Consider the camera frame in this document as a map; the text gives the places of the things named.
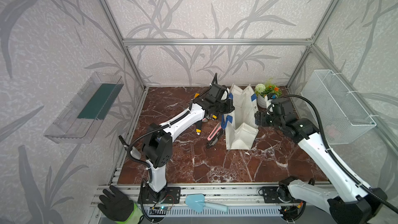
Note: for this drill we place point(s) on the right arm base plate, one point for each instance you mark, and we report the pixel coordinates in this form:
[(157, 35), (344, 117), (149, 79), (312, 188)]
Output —
[(276, 195)]

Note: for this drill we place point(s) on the white wire mesh basket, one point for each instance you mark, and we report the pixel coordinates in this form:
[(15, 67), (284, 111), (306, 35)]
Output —
[(344, 119)]

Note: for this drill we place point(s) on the clear plastic wall bin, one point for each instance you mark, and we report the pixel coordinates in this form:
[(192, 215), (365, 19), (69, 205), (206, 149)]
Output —
[(81, 119)]

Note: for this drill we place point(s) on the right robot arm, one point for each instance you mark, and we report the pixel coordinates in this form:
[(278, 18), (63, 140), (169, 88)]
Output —
[(353, 200)]

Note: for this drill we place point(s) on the black and green glove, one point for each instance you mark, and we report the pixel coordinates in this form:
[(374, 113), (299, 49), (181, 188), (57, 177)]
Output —
[(117, 207)]

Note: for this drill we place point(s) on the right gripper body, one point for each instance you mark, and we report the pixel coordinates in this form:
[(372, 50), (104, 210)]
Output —
[(266, 120)]

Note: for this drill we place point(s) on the white Doraemon tote pouch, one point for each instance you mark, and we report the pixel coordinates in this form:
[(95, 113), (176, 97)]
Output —
[(240, 126)]

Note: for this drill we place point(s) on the potted artificial flower plant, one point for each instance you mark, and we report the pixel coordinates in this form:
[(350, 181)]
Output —
[(265, 92)]

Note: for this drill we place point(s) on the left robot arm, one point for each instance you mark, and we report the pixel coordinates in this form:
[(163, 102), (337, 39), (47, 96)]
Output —
[(159, 138)]

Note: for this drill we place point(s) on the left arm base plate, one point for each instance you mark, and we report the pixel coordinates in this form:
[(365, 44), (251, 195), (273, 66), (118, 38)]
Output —
[(168, 195)]

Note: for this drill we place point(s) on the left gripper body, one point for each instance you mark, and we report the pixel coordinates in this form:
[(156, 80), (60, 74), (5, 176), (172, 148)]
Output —
[(222, 108)]

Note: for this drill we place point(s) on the black yellow art knife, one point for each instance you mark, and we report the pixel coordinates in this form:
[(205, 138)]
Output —
[(199, 127)]

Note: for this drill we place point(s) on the light blue trowel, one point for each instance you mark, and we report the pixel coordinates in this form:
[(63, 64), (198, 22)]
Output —
[(197, 203)]

